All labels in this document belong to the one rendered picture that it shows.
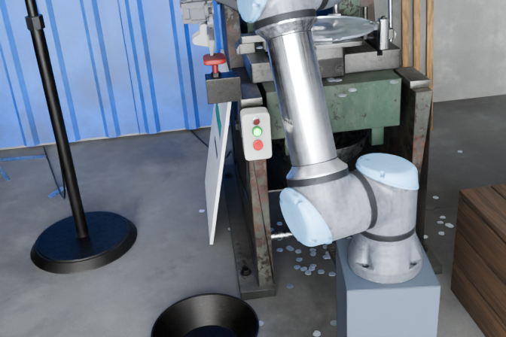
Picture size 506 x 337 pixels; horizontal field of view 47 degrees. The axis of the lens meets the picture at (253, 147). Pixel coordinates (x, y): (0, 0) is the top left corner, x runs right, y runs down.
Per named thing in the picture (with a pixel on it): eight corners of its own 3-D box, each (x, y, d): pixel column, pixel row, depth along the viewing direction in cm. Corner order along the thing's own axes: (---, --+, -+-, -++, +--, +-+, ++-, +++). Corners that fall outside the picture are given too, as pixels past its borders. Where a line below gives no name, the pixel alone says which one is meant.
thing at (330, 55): (364, 87, 158) (365, 38, 152) (314, 92, 157) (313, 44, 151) (341, 62, 180) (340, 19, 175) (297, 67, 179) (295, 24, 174)
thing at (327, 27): (388, 35, 155) (388, 32, 155) (283, 46, 153) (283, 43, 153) (358, 14, 182) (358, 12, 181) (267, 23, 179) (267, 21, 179)
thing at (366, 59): (400, 68, 173) (400, 48, 170) (251, 83, 169) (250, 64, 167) (370, 44, 200) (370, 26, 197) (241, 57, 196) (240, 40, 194)
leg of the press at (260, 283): (277, 296, 180) (258, 6, 143) (241, 301, 180) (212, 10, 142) (245, 168, 264) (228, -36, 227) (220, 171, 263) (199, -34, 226)
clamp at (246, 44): (291, 49, 179) (289, 16, 174) (236, 54, 177) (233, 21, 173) (287, 44, 184) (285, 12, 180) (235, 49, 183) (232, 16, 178)
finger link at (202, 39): (193, 56, 156) (190, 22, 152) (215, 55, 156) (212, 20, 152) (194, 60, 153) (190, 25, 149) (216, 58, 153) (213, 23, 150)
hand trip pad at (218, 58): (228, 85, 156) (226, 58, 153) (206, 87, 156) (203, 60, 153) (226, 77, 163) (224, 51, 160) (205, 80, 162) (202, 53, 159)
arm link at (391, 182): (430, 226, 112) (434, 163, 106) (371, 245, 107) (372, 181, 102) (392, 199, 122) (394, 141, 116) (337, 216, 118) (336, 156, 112)
